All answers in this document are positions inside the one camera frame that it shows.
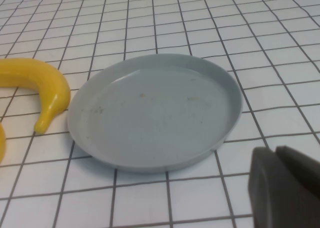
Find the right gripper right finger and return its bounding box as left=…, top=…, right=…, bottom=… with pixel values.
left=275, top=145, right=320, bottom=201

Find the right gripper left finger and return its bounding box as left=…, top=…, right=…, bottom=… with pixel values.
left=247, top=146, right=320, bottom=228

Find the yellow plastic banana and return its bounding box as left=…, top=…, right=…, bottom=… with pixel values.
left=0, top=58, right=72, bottom=135
left=0, top=124, right=7, bottom=163

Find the grey round plate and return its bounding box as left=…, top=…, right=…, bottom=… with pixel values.
left=67, top=53, right=244, bottom=174

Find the white grid tablecloth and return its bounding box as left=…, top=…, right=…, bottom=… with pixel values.
left=0, top=0, right=320, bottom=228

